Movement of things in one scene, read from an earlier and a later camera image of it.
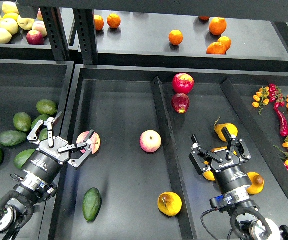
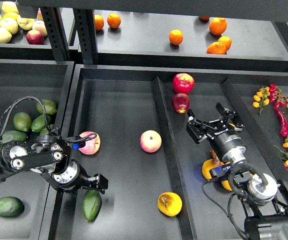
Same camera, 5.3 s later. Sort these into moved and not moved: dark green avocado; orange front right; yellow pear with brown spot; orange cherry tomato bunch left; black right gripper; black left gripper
Moved: black left gripper; black right gripper
Not moved: orange front right; yellow pear with brown spot; orange cherry tomato bunch left; dark green avocado
